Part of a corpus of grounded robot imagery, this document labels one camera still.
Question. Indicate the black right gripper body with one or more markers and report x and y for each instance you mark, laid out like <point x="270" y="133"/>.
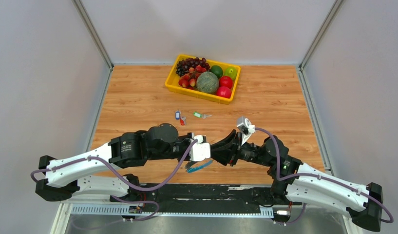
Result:
<point x="250" y="153"/>

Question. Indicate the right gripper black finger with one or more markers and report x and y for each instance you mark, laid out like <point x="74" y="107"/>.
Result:
<point x="231" y="142"/>
<point x="225" y="158"/>

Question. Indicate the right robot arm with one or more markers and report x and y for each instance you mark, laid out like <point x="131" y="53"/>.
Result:
<point x="297" y="182"/>

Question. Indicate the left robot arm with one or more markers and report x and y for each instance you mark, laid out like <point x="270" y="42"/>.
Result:
<point x="96" y="171"/>

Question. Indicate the key with green tag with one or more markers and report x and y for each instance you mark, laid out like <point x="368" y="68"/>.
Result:
<point x="198" y="115"/>

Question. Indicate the red apple front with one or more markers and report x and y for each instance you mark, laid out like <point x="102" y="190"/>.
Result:
<point x="224" y="92"/>

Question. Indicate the red apple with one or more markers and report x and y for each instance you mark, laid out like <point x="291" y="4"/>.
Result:
<point x="224" y="92"/>
<point x="226" y="81"/>

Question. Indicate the red apple rear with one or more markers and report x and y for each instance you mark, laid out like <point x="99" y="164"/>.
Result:
<point x="226" y="81"/>

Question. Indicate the green netted melon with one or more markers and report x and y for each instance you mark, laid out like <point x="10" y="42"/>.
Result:
<point x="208" y="83"/>

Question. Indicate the red cherry cluster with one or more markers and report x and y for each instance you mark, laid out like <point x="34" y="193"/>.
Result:
<point x="188" y="78"/>

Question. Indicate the dark green lime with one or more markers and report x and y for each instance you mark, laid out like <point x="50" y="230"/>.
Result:
<point x="217" y="70"/>

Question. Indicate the dark purple grape bunch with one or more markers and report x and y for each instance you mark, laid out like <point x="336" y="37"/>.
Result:
<point x="187" y="65"/>

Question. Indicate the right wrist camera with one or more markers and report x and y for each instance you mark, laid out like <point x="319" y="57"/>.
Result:
<point x="246" y="128"/>

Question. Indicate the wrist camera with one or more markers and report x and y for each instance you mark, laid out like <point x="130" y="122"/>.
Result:
<point x="246" y="128"/>
<point x="201" y="150"/>

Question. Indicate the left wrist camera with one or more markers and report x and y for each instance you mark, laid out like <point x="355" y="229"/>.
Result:
<point x="201" y="150"/>

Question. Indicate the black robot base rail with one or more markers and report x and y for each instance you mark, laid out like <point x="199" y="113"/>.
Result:
<point x="184" y="197"/>

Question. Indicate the white slotted cable duct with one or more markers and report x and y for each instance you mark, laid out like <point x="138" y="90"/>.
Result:
<point x="125" y="209"/>

